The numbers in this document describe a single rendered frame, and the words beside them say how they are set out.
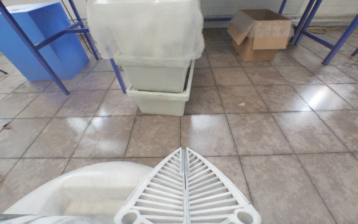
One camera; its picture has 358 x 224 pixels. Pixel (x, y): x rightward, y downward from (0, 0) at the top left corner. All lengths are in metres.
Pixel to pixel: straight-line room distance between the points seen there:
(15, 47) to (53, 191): 1.59
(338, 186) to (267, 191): 0.37
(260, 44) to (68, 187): 1.72
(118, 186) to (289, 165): 0.86
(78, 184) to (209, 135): 0.70
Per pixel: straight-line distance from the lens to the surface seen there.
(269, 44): 1.76
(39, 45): 1.50
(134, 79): 0.88
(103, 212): 0.52
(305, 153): 1.10
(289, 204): 0.91
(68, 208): 0.57
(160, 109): 0.99
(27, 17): 1.71
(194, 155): 0.16
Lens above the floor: 0.76
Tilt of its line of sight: 47 degrees down
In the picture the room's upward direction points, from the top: 3 degrees counter-clockwise
